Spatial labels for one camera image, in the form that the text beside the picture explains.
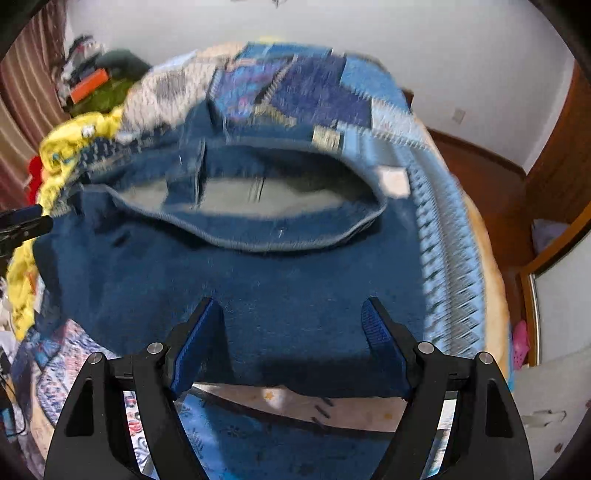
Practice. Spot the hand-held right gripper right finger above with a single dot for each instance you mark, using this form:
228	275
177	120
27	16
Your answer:
383	341

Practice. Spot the red plush toy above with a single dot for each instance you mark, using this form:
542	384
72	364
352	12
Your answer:
34	177

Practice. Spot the white wall socket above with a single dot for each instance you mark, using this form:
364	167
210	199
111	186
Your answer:
459	115

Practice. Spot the blue patchwork quilt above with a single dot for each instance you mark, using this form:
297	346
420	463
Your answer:
323	87

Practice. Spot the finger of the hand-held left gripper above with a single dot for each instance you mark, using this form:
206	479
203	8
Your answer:
24	212
25	228

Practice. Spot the pile of mixed clothes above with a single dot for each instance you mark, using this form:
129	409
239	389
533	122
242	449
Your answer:
115	69

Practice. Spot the striped brown curtain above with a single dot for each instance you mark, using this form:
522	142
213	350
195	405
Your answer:
27	92

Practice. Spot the yellow cartoon-print blanket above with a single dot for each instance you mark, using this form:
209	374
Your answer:
69	138

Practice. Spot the brown wooden door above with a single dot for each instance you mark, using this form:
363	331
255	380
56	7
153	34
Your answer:
563	152

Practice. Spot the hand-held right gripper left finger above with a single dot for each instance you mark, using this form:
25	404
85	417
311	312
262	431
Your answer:
198	350

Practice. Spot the pink slipper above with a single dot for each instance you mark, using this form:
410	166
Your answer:
521	344

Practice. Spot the orange box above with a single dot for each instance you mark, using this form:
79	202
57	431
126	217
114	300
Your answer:
88	85

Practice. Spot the blue denim jacket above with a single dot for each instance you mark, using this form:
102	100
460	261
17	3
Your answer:
277	286

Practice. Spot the pale plastic bag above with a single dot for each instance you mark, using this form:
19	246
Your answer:
549	237

